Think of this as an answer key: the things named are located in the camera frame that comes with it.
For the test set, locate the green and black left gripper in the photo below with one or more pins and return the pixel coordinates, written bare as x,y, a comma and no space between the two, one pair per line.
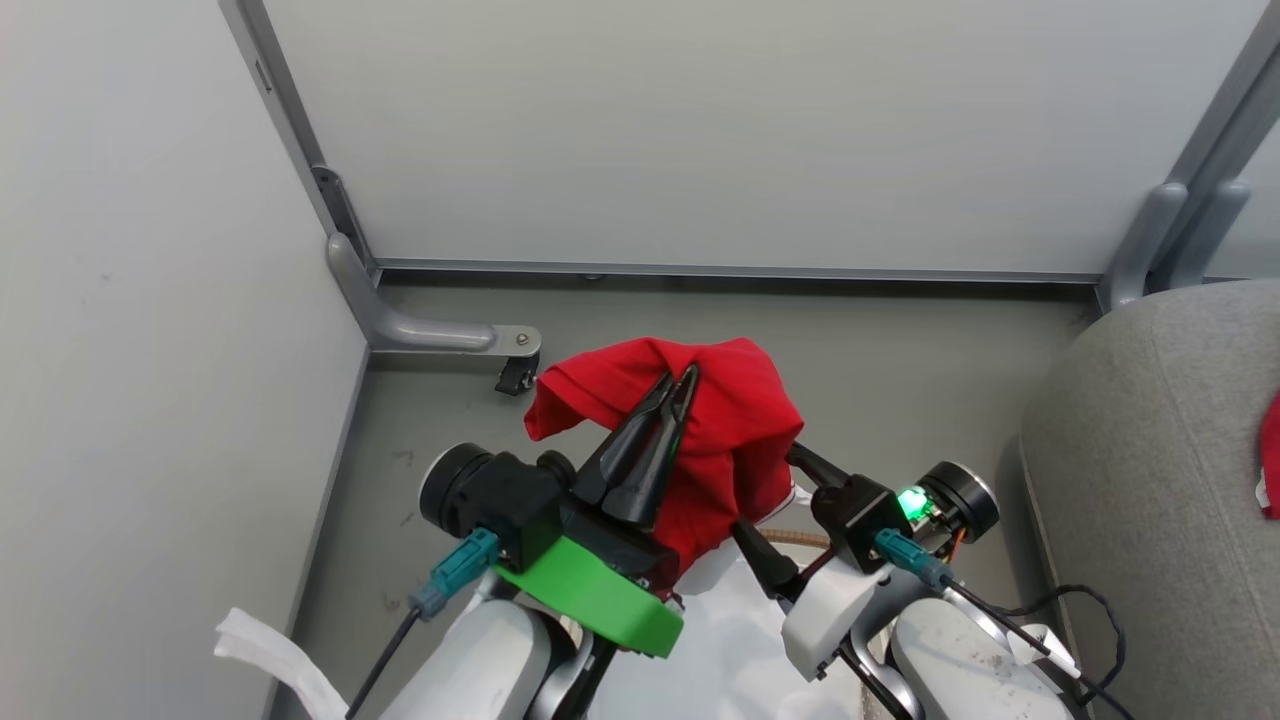
600,590

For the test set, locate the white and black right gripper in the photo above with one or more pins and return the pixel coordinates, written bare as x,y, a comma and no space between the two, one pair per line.
835,620

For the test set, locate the red cloth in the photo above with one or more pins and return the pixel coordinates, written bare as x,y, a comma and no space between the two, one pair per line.
740,420

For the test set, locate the red garment with white lettering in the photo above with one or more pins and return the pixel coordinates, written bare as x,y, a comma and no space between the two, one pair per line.
1271,455

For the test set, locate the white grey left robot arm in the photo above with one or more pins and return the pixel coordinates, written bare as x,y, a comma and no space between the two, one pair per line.
480,660

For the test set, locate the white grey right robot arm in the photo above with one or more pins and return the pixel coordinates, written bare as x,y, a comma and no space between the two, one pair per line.
955,660

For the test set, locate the grey fabric sofa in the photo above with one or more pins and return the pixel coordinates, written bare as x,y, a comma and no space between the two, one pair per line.
1150,480

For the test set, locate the white cloth in basket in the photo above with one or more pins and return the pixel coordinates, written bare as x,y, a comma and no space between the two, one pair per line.
730,640

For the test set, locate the black caster wheel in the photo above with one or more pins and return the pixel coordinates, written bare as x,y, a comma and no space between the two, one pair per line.
517,375

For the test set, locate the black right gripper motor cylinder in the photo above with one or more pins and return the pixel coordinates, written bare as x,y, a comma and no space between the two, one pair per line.
965,495

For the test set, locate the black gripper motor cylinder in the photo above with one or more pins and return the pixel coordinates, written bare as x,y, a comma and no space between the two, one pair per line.
965,495
450,485

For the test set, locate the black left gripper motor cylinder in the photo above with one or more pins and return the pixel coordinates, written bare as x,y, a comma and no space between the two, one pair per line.
450,485

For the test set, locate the grey partition foot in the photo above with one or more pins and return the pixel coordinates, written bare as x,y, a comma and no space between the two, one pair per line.
420,328

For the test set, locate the white fabric strip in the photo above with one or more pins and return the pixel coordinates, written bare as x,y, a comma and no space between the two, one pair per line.
270,650

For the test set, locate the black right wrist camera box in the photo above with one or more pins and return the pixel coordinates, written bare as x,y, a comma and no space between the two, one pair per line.
860,515

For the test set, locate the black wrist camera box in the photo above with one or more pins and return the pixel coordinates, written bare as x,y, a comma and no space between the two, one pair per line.
515,505
860,515

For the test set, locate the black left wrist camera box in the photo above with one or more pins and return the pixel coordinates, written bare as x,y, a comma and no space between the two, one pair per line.
515,505

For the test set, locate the grey partition bottom rail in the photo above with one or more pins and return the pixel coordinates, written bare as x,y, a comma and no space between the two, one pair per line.
740,270

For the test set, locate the grey partition post with bracket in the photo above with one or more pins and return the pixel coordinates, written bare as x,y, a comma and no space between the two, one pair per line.
300,130

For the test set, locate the grey double partition post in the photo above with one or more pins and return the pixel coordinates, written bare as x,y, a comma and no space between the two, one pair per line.
1190,200

